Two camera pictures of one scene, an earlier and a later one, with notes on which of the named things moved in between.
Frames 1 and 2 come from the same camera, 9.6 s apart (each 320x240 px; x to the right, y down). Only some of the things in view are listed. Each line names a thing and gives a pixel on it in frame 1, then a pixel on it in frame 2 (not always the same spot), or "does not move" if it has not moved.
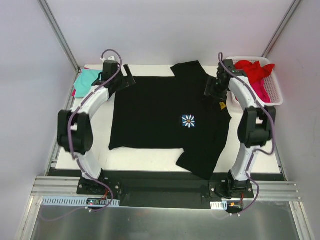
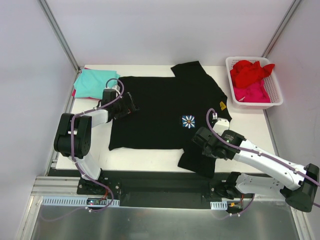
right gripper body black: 211,90 to 198,138
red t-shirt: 254,70 does not move
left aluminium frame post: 58,29 does not move
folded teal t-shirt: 84,82 does not move
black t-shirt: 171,112 does not move
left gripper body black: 125,80 to 129,105
